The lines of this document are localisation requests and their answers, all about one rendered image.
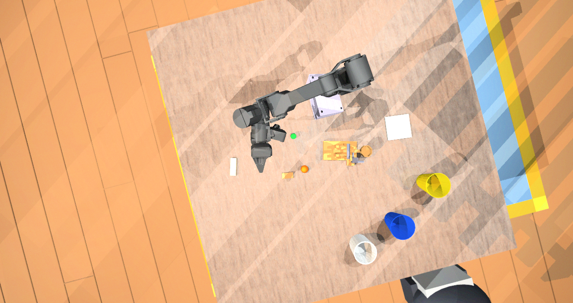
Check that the cream rectangular block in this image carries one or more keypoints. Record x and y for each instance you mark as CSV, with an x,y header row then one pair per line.
x,y
233,166

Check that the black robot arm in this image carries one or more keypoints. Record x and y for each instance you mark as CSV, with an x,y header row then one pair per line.
x,y
356,73

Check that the orange wooden catapult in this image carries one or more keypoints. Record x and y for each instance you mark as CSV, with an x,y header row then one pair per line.
x,y
345,150

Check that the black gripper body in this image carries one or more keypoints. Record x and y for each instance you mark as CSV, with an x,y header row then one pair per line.
x,y
259,135

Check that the white cup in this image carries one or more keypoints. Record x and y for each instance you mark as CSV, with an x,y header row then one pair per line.
x,y
363,250

